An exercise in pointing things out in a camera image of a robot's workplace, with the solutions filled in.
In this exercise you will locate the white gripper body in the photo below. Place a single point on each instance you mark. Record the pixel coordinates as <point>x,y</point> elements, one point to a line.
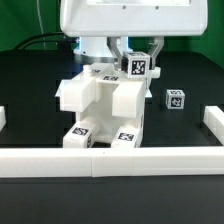
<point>116,18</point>

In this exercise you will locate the white tagged cube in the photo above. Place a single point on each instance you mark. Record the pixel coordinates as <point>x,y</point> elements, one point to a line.
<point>175,99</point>
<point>135,64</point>

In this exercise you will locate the white chair seat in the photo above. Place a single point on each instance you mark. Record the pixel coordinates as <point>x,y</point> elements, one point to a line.
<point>113,120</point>

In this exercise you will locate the white U-shaped obstacle fence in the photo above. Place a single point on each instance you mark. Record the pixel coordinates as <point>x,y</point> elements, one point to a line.
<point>100,162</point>

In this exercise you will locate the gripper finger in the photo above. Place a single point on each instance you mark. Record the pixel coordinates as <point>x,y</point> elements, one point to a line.
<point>117,46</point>
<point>156,45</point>

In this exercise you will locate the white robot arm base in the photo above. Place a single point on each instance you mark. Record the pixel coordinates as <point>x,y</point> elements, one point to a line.
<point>93,49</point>

